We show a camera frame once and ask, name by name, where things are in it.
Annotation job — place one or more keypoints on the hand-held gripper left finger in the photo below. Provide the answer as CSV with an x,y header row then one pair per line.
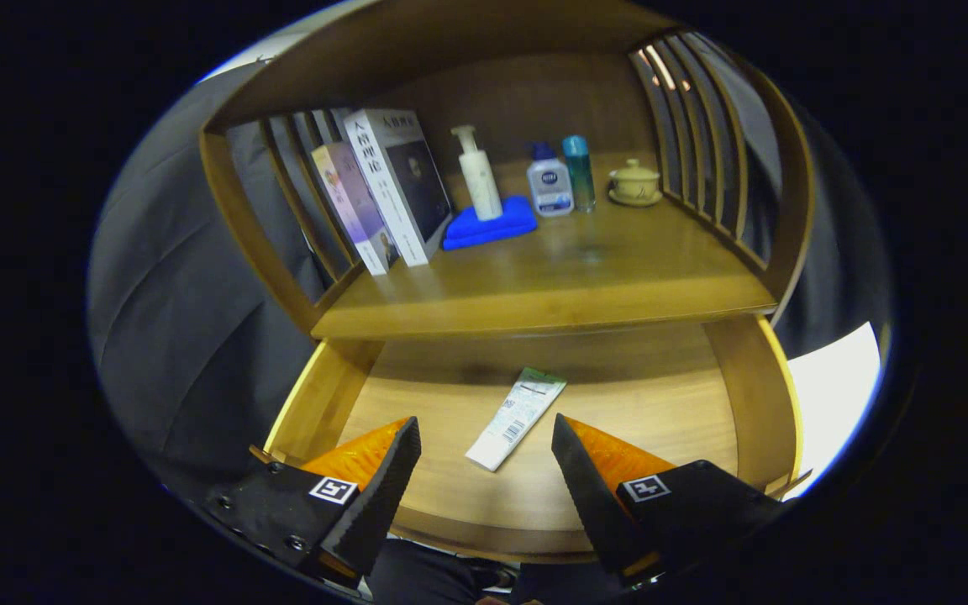
x,y
383,496

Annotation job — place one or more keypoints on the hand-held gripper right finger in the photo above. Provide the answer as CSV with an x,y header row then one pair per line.
x,y
593,496

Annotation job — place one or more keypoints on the wooden drawer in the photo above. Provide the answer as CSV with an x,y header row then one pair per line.
x,y
635,420

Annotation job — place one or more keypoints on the white tube green end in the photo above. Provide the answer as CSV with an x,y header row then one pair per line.
x,y
513,420

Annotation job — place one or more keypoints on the wooden countertop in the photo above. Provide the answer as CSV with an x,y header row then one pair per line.
x,y
585,269

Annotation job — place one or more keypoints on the white flat board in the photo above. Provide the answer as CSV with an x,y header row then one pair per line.
x,y
833,403

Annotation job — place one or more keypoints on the black backdrop cloth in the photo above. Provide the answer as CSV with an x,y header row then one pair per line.
x,y
181,336

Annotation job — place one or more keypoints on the blue folded cloth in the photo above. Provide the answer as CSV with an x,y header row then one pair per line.
x,y
484,231

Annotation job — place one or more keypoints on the thin purple book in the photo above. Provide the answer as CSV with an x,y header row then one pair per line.
x,y
349,202

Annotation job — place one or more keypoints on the yellow saucer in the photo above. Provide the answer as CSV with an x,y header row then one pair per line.
x,y
635,202

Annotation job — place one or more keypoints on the white bottle blue cap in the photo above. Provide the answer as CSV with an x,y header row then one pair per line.
x,y
549,189

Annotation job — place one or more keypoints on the yellow lidded teacup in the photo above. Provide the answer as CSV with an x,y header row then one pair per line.
x,y
635,181

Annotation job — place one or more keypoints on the thick white book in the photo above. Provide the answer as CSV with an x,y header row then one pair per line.
x,y
383,176

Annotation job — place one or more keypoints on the slim teal bottle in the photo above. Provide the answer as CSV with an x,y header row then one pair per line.
x,y
578,176

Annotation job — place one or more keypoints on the white pump bottle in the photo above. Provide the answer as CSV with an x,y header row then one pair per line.
x,y
482,185

